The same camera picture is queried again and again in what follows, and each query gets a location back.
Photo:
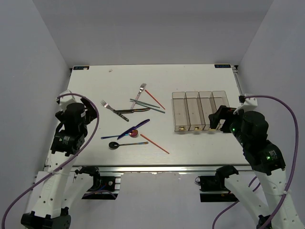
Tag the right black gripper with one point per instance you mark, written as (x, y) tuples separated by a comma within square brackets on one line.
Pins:
[(220, 114)]

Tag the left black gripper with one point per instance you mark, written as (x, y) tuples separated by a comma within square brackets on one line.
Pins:
[(90, 113)]

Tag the dark-handled silver fork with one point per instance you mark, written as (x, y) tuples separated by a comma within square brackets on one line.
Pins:
[(107, 106)]

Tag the black rainbow knife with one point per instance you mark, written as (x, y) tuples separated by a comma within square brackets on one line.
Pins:
[(130, 111)]

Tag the black rainbow-handled spoon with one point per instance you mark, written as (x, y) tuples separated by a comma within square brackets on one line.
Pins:
[(115, 145)]

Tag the purple knife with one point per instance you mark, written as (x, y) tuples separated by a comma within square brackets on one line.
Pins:
[(132, 128)]

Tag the iridescent pink spoon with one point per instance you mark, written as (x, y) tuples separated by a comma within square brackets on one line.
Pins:
[(133, 133)]

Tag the red chopstick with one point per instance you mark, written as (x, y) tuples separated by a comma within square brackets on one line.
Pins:
[(154, 99), (149, 140)]

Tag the silver pink-handled fork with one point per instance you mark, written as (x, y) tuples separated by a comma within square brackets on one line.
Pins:
[(142, 88)]

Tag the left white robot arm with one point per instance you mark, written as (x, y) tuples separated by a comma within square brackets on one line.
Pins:
[(51, 210)]

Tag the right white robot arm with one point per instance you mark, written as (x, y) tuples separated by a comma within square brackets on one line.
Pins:
[(268, 164)]

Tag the left blue table label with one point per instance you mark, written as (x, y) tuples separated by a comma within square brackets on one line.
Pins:
[(80, 68)]

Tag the blue table label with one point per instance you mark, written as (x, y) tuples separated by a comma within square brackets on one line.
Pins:
[(80, 68), (222, 66)]

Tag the right blue table label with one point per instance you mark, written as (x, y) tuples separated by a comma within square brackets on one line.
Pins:
[(222, 66)]

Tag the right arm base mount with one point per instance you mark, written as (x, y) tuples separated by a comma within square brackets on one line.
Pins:
[(211, 190)]

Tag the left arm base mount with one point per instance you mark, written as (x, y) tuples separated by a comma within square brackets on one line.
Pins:
[(103, 187)]

